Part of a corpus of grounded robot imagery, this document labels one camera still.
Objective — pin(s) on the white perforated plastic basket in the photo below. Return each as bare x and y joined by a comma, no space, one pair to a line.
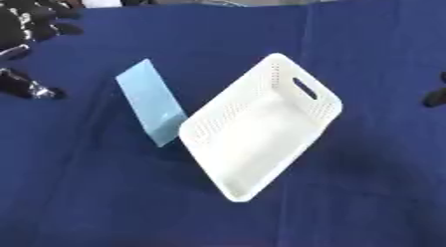
261,128

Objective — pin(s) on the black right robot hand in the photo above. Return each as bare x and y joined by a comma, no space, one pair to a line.
436,96

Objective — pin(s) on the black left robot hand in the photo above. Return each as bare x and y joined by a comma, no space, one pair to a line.
20,22

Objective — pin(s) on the light blue rectangular box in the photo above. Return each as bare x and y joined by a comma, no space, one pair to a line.
151,101

